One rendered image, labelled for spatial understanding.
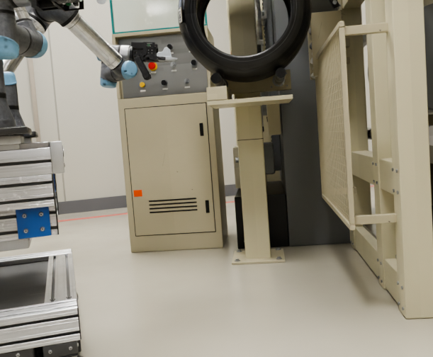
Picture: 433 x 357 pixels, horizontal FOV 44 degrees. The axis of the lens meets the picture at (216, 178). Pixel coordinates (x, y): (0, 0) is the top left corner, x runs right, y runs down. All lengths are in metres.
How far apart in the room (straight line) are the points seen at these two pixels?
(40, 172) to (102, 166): 3.81
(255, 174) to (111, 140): 2.85
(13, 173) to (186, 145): 1.65
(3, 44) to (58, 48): 3.99
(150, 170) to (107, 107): 2.32
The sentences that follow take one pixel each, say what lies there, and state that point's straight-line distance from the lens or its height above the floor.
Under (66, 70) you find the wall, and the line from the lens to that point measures 5.38.
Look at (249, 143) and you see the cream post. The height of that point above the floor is 0.60.
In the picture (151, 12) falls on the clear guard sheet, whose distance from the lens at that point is 3.20.
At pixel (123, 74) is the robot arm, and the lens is 2.37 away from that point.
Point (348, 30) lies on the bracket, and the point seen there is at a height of 0.97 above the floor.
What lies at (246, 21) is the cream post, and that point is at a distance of 2.75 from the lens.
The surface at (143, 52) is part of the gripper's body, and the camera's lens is 2.47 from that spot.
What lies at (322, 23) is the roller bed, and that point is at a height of 1.15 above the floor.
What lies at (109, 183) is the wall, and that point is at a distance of 5.36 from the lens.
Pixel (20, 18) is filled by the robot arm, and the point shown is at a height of 1.00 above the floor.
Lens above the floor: 0.66
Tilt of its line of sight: 5 degrees down
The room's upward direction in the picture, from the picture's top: 4 degrees counter-clockwise
